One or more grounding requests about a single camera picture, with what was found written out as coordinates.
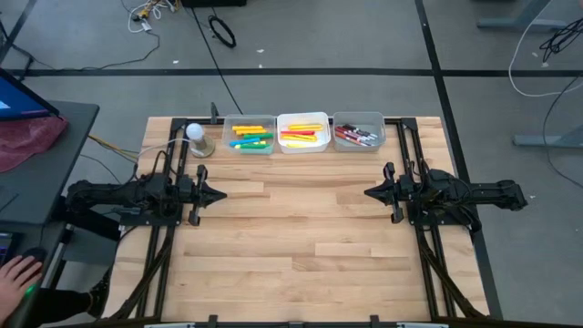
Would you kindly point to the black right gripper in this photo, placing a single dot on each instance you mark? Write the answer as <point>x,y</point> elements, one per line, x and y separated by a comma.
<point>403,191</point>

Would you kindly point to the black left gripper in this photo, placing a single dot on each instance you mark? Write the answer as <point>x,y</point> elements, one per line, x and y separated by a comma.
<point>191,195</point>

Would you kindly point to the orange cap whiteboard marker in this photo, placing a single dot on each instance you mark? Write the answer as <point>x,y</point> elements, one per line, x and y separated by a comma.
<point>353,142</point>

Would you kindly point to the brown cap whiteboard marker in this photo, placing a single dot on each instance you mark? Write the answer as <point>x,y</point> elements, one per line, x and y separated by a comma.
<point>341,133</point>
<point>366,134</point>
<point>355,134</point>

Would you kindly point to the blue thick highlighter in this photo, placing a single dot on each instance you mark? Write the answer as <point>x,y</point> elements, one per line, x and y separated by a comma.
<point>244,142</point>

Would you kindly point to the green thick highlighter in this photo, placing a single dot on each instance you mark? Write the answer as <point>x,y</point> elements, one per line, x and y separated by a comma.
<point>259,136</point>
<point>256,146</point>

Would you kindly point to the red cap whiteboard marker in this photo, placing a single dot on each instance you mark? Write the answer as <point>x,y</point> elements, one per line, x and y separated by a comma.
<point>346,138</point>

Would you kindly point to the black cap whiteboard marker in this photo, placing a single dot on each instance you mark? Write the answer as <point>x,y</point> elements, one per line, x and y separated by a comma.
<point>350,127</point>

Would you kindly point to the orange-yellow thick highlighter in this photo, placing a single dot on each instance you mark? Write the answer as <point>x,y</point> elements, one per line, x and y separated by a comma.
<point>248,128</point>

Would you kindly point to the yellow slim highlighter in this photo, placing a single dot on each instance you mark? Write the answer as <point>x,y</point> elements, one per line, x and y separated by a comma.
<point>305,130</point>
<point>300,136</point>
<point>305,126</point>
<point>300,140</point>
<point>298,145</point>

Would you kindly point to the pink slim highlighter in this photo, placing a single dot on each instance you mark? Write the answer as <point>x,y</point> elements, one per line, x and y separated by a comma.
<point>298,133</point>

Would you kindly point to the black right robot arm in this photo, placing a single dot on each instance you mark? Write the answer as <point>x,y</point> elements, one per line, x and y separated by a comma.
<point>483,196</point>

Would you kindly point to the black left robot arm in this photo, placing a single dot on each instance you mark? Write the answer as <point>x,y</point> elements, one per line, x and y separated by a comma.
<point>114,196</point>

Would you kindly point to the white bulb brass lamp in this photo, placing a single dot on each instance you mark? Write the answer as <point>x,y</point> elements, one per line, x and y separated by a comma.
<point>195,132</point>

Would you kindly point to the grey plastic bin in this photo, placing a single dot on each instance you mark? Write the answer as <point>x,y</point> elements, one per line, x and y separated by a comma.
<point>360,117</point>

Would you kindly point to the clear plastic bin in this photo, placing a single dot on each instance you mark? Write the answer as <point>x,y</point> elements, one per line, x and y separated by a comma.
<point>248,119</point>

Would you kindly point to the white plastic bin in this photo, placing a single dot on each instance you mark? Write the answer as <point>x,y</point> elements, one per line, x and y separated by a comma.
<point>303,117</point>

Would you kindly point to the person's shoe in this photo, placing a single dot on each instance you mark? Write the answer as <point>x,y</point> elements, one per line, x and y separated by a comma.
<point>98,298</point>

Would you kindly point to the black desk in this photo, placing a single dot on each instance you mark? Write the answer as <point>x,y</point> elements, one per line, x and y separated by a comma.
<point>54,182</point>

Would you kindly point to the grey desk foot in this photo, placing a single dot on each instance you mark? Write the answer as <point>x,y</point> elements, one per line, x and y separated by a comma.
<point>546,140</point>

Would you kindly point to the person's leg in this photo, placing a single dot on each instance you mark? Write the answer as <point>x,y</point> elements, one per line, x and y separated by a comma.
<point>59,307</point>

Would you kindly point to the red cloth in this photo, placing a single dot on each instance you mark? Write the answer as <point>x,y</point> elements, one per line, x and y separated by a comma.
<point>27,141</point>

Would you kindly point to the black box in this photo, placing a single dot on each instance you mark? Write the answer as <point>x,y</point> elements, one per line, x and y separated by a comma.
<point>214,3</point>

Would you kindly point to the person's hand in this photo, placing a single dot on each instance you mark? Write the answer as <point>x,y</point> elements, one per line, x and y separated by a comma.
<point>16,282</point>

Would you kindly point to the laptop with blue screen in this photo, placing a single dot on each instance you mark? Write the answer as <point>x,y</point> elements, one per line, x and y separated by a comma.
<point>18,102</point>

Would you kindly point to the grey desk leg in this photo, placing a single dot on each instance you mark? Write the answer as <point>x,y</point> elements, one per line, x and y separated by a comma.
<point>519,20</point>

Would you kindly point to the black table bracket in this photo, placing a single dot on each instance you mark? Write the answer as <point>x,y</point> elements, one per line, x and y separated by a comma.
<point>374,320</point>
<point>212,320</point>

